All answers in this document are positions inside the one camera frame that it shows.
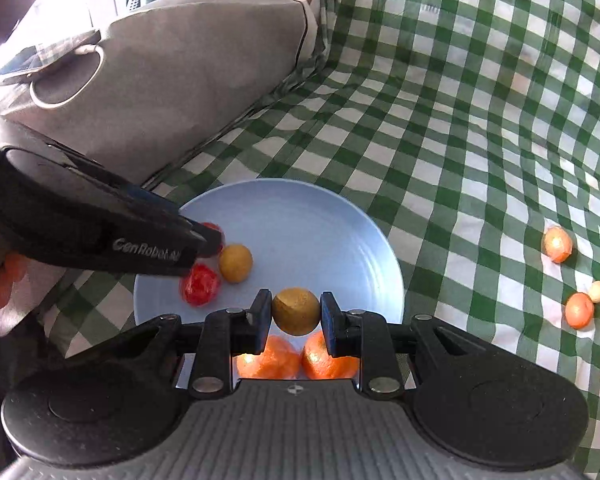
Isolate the black smartphone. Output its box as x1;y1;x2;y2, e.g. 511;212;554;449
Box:
0;30;102;86

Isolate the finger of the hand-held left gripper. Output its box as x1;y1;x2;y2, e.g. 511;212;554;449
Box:
55;147;226;260

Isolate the light blue plate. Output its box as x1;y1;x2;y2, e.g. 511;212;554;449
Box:
133;178;405;392

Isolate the small red apple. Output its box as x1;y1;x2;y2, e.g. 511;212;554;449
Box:
200;222;227;256
180;263;222;308

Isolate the white charging cable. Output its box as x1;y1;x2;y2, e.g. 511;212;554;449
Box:
29;44;106;110

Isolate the green checkered cloth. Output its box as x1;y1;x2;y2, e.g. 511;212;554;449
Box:
45;0;600;476

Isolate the small mandarin orange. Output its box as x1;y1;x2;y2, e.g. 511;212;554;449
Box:
543;226;574;264
301;331;361;381
565;292;595;330
236;335;302;381

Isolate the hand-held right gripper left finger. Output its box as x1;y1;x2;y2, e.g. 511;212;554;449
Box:
62;289;273;401

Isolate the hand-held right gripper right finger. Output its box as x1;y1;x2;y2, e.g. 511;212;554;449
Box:
320;291;527;401

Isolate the person's left hand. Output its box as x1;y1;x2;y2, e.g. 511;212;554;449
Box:
0;252;36;333

